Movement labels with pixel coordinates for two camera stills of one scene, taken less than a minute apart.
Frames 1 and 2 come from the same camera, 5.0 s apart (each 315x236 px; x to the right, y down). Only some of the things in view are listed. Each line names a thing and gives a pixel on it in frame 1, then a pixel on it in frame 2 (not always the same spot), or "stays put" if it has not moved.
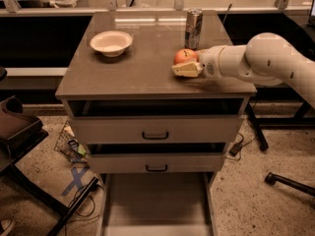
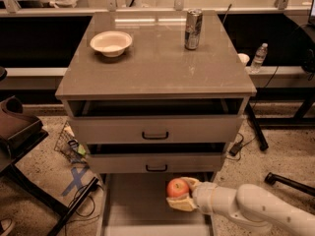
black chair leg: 271,179 stays put
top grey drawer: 155,130 stays put
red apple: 185,55 → 177,187
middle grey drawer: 156,162 stays put
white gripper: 209,63 → 203,195
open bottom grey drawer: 157,204 stays put
